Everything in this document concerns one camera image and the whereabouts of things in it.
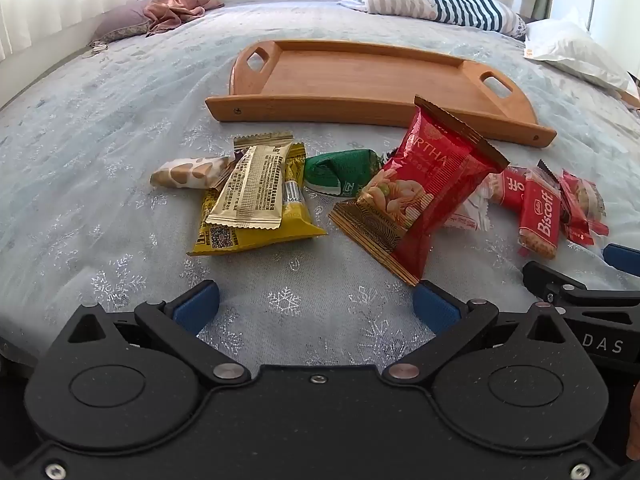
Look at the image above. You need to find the large red nut packet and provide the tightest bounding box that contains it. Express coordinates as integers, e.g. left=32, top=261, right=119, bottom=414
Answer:
left=328, top=95, right=511, bottom=286

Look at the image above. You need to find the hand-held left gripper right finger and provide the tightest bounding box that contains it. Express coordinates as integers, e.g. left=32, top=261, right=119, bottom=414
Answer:
left=383, top=280, right=596, bottom=387

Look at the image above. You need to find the yellow snack packet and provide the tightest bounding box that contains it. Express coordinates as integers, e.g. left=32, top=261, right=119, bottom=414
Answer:
left=187, top=142, right=328, bottom=257

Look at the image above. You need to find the purple pillow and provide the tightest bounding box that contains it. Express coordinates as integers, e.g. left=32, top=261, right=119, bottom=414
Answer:
left=89, top=0, right=156, bottom=43

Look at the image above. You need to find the pink cloth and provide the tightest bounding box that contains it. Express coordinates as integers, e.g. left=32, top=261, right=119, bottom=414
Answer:
left=144, top=0, right=226, bottom=37

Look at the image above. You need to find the small white snack packet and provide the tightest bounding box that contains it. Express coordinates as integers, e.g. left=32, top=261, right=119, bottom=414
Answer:
left=445, top=180, right=493, bottom=232

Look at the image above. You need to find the person's right hand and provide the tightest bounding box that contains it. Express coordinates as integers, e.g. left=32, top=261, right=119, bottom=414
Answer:
left=627, top=382, right=640, bottom=461

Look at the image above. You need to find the red biscuit packet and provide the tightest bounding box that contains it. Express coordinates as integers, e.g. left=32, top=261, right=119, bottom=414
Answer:
left=517, top=160, right=562, bottom=260
left=487, top=167, right=528, bottom=211

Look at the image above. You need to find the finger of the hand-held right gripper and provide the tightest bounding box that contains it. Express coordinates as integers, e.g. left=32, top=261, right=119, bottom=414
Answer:
left=602, top=243, right=640, bottom=268
left=522, top=261, right=640, bottom=311

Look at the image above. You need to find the green snack packet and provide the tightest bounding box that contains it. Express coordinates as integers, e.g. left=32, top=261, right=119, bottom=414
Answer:
left=303, top=149, right=383, bottom=200

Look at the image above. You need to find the giraffe pattern candy packet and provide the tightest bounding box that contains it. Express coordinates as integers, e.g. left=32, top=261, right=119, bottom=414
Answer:
left=150, top=156, right=236, bottom=191

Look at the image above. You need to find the pale blue snowflake bedspread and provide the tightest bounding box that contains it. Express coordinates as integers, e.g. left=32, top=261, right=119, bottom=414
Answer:
left=0, top=0, right=640, bottom=376

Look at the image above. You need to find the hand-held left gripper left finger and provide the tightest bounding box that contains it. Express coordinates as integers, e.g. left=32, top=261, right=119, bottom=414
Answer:
left=37, top=280, right=252, bottom=387

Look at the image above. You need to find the gold snack packet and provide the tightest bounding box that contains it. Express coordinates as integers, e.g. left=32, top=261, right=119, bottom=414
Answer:
left=206, top=132, right=296, bottom=231

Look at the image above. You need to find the white pillow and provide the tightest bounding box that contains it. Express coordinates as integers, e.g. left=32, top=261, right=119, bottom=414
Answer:
left=522, top=17, right=640, bottom=101

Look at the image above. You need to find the striped pillow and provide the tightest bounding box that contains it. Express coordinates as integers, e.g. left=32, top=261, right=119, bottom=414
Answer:
left=339, top=0, right=528, bottom=38

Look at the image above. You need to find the wooden tray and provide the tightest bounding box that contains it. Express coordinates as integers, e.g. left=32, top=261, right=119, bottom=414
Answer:
left=205, top=40, right=558, bottom=148

